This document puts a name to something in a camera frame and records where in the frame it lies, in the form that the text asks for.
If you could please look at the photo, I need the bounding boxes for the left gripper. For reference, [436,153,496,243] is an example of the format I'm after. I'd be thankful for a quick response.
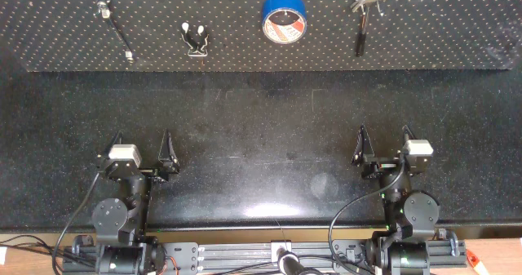
[97,129,181,183]

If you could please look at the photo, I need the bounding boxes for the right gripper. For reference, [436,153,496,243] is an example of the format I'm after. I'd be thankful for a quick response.
[351,124,434,180]

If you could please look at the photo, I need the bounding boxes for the black pegboard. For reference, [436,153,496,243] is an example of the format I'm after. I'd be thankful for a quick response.
[0,0,522,73]

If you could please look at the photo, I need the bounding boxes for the hammer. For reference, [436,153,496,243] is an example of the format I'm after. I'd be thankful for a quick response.
[350,0,387,59]

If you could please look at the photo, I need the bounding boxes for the orange and white object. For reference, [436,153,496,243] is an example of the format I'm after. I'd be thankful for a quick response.
[465,249,491,275]

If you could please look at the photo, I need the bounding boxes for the roll of blue tape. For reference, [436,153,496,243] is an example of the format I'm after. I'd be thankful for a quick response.
[261,0,308,46]

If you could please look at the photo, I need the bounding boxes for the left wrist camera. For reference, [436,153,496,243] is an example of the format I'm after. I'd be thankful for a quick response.
[107,144,144,168]

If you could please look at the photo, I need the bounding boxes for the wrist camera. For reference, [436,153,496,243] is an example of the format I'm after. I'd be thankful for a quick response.
[402,139,435,159]
[107,144,144,168]

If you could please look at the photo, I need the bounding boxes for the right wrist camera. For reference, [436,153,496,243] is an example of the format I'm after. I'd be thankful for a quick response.
[402,139,435,159]

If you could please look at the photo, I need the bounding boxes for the black cable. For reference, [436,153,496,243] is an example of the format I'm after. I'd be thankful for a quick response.
[51,171,101,275]
[327,160,406,275]

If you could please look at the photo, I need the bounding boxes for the mounting rail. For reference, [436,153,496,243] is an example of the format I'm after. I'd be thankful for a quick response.
[60,233,468,275]

